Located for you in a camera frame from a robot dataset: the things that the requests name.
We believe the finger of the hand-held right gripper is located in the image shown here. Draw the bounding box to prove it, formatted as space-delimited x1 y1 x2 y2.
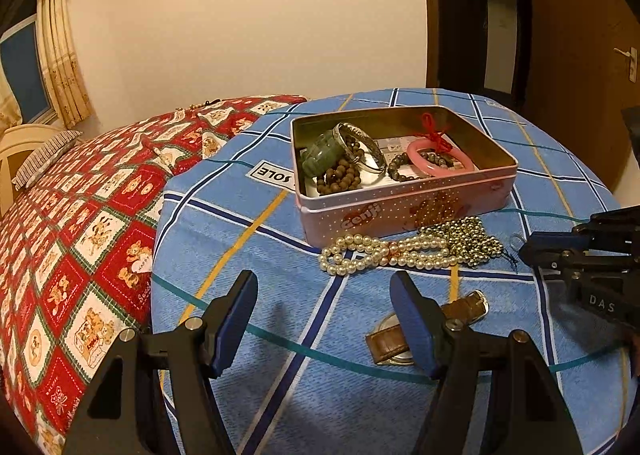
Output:
572 206 640 256
519 231 593 271

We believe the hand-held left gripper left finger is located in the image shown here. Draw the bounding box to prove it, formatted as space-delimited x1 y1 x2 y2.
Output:
62 270 259 455

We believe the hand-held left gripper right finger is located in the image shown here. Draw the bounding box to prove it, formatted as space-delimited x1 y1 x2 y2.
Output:
390 271 583 455

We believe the gold bead necklace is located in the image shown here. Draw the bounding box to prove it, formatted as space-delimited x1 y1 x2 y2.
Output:
420 216 506 268

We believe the pink tin box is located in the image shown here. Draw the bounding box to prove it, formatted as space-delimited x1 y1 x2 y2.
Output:
290 105 518 248

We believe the pink bangle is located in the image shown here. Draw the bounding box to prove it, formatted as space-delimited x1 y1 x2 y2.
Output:
406 139 476 179

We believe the dark stone bead bracelet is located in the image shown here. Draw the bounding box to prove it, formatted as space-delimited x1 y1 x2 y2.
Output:
387 150 456 183

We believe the red knotted string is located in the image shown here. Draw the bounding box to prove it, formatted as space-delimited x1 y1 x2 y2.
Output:
419 112 458 153

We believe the brown wooden bead bracelet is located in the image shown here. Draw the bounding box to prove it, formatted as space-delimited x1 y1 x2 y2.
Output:
315 140 366 196

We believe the silver bangle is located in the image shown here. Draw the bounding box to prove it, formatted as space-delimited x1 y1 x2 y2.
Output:
332 122 388 174

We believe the green jade bangle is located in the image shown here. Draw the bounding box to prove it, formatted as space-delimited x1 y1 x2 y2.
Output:
300 130 351 180

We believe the blue plaid cloth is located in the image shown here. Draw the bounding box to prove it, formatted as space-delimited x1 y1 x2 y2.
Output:
150 87 640 455

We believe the red patterned bedsheet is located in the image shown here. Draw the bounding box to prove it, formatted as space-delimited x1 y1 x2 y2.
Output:
0 95 308 455

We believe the brown wooden door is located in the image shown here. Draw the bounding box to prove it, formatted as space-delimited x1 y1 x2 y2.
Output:
520 0 640 186

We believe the striped pillow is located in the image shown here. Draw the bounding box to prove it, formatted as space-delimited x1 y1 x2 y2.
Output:
11 130 83 190

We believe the cream wooden headboard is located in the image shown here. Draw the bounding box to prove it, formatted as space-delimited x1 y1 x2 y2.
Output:
0 124 61 216

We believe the wide beige curtain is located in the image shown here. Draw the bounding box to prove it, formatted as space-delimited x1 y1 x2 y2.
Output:
0 80 23 126

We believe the narrow beige curtain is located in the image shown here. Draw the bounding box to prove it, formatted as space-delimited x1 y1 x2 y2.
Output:
37 0 93 128

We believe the window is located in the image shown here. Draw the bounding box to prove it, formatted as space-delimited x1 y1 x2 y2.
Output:
0 12 53 123

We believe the brown leather strap watch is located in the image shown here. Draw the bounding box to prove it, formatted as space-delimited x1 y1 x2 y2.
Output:
365 290 491 366

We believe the white pearl necklace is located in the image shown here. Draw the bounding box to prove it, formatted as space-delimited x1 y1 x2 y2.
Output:
318 230 458 277

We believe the metal door handle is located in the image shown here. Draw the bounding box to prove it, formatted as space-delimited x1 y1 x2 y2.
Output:
614 47 638 83

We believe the brown bead string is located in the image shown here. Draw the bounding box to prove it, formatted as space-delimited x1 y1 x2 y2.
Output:
172 99 222 112

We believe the wooden door frame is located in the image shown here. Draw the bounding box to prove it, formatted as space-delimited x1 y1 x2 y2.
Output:
419 0 441 88

